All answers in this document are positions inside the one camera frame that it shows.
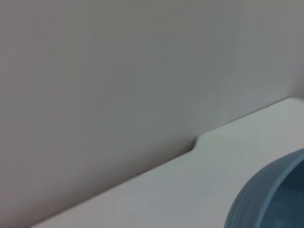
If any blue ceramic bowl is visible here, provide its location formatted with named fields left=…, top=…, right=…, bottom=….
left=224, top=148, right=304, bottom=228

